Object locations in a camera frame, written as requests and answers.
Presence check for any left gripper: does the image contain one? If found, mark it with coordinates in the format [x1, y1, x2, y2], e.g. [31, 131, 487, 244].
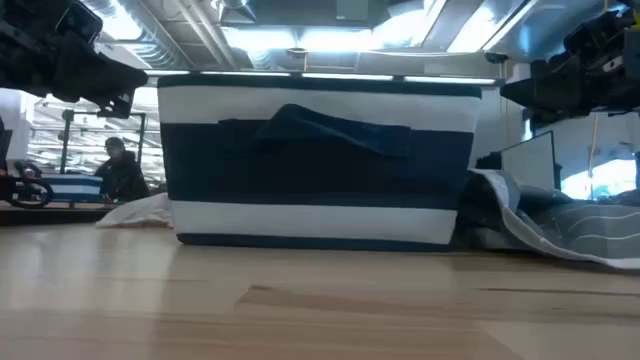
[0, 19, 149, 120]

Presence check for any navy white striped fabric basket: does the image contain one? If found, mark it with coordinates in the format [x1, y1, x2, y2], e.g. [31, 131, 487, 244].
[156, 73, 484, 253]

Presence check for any white red-striped towel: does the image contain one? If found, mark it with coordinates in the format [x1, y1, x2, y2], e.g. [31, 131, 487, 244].
[94, 192, 174, 230]

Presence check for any background striped fabric basket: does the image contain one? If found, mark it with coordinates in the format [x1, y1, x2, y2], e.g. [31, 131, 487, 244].
[42, 173, 105, 203]

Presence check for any black beam with light strips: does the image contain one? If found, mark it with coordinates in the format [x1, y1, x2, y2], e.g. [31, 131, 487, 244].
[143, 69, 506, 87]

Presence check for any grey checked towel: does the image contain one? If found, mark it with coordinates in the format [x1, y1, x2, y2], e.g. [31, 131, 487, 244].
[452, 168, 640, 271]

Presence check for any black background rig frame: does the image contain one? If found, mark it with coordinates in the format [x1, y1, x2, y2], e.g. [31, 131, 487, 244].
[59, 108, 147, 174]

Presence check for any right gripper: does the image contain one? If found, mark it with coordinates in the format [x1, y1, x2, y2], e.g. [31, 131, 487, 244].
[499, 9, 640, 124]

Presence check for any person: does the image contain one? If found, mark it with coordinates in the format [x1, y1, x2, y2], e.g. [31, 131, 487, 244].
[93, 136, 151, 204]

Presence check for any black background equipment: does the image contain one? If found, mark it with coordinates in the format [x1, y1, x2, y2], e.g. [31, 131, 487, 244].
[474, 151, 504, 171]

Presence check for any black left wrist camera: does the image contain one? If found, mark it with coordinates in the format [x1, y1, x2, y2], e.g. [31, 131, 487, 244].
[54, 0, 104, 44]

